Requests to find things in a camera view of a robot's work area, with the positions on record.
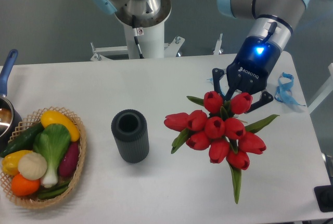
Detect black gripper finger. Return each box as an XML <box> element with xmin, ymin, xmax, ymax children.
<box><xmin>247</xmin><ymin>90</ymin><xmax>274</xmax><ymax>113</ymax></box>
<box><xmin>212</xmin><ymin>68</ymin><xmax>234</xmax><ymax>101</ymax></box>

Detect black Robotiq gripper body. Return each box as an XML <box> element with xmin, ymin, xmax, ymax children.
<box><xmin>226</xmin><ymin>36</ymin><xmax>281</xmax><ymax>94</ymax></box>

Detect red tulip bouquet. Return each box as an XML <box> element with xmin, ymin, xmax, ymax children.
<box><xmin>164</xmin><ymin>91</ymin><xmax>277</xmax><ymax>203</ymax></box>

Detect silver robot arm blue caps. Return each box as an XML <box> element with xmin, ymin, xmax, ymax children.
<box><xmin>92</xmin><ymin>0</ymin><xmax>310</xmax><ymax>110</ymax></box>

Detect dark grey ribbed vase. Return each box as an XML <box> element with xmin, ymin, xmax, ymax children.
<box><xmin>111</xmin><ymin>109</ymin><xmax>150</xmax><ymax>164</ymax></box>

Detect blue ribbon strip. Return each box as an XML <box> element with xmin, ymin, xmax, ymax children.
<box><xmin>274</xmin><ymin>72</ymin><xmax>305</xmax><ymax>106</ymax></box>

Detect black device at edge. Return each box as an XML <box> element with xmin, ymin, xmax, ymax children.
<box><xmin>314</xmin><ymin>185</ymin><xmax>332</xmax><ymax>213</ymax></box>

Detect purple sweet potato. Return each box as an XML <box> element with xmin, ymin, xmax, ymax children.
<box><xmin>58</xmin><ymin>142</ymin><xmax>80</xmax><ymax>177</ymax></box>

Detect green bok choy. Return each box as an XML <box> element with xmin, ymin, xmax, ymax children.
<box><xmin>33</xmin><ymin>124</ymin><xmax>71</xmax><ymax>188</ymax></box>

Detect green pea pod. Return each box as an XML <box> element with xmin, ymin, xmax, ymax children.
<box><xmin>37</xmin><ymin>181</ymin><xmax>70</xmax><ymax>200</ymax></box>

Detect dark green cucumber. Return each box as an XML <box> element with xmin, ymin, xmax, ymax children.
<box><xmin>1</xmin><ymin>122</ymin><xmax>44</xmax><ymax>158</ymax></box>

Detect white garlic bulb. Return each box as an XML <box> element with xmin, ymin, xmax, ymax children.
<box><xmin>18</xmin><ymin>152</ymin><xmax>47</xmax><ymax>180</ymax></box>

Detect yellow bell pepper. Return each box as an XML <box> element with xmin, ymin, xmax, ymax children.
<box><xmin>2</xmin><ymin>150</ymin><xmax>33</xmax><ymax>176</ymax></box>

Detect orange fruit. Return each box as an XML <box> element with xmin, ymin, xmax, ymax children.
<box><xmin>11</xmin><ymin>174</ymin><xmax>40</xmax><ymax>196</ymax></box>

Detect white frame leg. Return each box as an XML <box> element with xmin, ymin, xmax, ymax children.
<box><xmin>308</xmin><ymin>63</ymin><xmax>332</xmax><ymax>114</ymax></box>

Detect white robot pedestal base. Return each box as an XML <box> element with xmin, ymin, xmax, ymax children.
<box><xmin>93</xmin><ymin>0</ymin><xmax>185</xmax><ymax>59</ymax></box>

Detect black cable on pedestal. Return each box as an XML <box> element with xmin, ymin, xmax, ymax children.
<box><xmin>131</xmin><ymin>15</ymin><xmax>145</xmax><ymax>59</ymax></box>

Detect blue handled saucepan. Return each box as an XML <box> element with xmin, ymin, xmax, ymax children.
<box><xmin>1</xmin><ymin>49</ymin><xmax>22</xmax><ymax>151</ymax></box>

